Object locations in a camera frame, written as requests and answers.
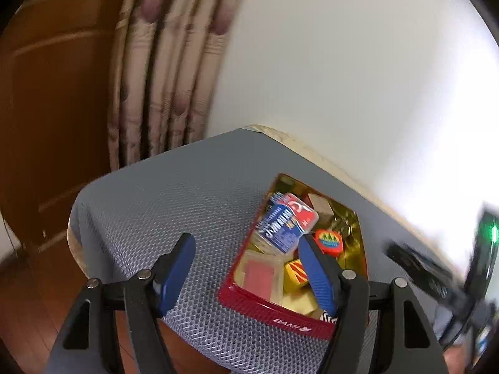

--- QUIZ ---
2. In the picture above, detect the metal key bunch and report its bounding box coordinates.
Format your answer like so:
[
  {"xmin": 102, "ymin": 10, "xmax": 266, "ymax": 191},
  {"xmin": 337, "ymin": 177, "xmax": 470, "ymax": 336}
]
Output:
[{"xmin": 330, "ymin": 216, "xmax": 351, "ymax": 240}]

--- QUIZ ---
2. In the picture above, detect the red gold metal tin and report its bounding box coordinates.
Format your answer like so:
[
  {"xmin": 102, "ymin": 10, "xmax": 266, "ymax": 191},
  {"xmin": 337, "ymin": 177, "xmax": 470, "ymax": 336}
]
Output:
[{"xmin": 218, "ymin": 173, "xmax": 368, "ymax": 339}]

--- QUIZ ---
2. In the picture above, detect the black camera tripod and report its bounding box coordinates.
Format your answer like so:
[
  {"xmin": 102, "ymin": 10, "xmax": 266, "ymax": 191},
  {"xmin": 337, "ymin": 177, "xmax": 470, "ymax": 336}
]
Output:
[{"xmin": 385, "ymin": 237, "xmax": 498, "ymax": 348}]

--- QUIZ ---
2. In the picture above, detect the small colourful round tin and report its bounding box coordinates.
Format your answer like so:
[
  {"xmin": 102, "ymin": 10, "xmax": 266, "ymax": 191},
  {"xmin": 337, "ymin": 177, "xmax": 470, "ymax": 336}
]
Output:
[{"xmin": 314, "ymin": 230, "xmax": 343, "ymax": 257}]

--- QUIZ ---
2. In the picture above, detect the grey mesh table mat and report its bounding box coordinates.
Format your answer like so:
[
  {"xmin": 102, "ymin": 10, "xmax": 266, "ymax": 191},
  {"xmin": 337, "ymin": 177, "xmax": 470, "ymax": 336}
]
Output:
[{"xmin": 69, "ymin": 129, "xmax": 429, "ymax": 373}]

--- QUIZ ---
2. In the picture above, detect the beige red cardboard box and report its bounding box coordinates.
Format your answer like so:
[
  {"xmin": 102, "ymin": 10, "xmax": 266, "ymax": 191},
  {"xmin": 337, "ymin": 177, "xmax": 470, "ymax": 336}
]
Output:
[{"xmin": 305, "ymin": 193, "xmax": 334, "ymax": 223}]

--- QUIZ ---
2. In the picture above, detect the beige patterned curtain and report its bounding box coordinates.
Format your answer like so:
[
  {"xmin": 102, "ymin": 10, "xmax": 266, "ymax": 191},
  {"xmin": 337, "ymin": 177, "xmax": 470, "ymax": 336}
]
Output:
[{"xmin": 107, "ymin": 0, "xmax": 243, "ymax": 170}]

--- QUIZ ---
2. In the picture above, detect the blue red toothpick box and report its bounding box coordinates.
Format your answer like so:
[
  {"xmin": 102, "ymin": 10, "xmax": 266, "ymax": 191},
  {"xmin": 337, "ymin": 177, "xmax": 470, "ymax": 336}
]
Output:
[{"xmin": 251, "ymin": 193, "xmax": 319, "ymax": 257}]

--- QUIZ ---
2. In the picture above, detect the brown wooden door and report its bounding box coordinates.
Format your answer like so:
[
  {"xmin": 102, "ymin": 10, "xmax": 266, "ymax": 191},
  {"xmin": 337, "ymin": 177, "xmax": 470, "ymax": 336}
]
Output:
[{"xmin": 1, "ymin": 0, "xmax": 123, "ymax": 251}]

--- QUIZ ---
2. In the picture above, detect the yellow small box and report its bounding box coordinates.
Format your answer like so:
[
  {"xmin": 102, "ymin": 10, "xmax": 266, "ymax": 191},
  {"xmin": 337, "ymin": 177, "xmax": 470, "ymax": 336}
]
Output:
[{"xmin": 283, "ymin": 258, "xmax": 309, "ymax": 293}]

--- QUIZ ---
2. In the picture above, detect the wooden rectangular block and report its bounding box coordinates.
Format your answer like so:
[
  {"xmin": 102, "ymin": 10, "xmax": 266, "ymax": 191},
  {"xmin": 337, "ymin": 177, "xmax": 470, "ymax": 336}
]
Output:
[{"xmin": 281, "ymin": 287, "xmax": 318, "ymax": 316}]

